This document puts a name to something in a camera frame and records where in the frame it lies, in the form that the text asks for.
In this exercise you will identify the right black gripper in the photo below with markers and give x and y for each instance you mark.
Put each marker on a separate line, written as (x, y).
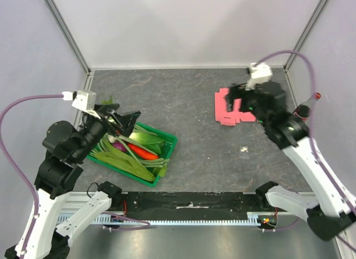
(248, 96)

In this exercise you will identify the green plastic basket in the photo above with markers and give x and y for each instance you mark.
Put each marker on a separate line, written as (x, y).
(159, 142)

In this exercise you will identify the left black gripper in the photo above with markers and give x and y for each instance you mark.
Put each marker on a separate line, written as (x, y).
(126, 121)

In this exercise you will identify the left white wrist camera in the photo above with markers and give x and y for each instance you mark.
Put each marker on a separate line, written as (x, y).
(83, 100)

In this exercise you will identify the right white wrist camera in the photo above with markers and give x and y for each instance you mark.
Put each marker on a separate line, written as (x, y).
(259, 74)

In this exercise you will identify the grey cable duct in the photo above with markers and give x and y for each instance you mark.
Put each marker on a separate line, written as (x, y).
(109, 220)

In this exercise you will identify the cola glass bottle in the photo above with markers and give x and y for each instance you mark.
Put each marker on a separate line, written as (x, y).
(304, 110)

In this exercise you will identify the purple onion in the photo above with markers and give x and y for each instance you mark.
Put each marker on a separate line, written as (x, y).
(119, 146)

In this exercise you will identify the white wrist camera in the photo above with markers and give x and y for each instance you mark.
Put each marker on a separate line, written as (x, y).
(83, 100)
(259, 74)

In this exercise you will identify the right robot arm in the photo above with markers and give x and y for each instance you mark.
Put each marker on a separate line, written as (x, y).
(330, 210)

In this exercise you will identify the orange carrot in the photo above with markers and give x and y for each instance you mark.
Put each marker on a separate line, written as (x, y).
(144, 154)

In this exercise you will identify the green leafy vegetable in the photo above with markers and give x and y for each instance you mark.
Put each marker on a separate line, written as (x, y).
(128, 163)

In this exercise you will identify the small clear plastic bag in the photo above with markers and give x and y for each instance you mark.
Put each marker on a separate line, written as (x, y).
(244, 152)

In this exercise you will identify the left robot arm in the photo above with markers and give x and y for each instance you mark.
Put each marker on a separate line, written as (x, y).
(57, 175)

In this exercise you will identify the pink paper box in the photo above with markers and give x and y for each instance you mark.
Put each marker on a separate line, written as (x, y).
(230, 118)

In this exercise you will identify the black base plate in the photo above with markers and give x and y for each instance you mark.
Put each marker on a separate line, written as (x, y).
(189, 206)

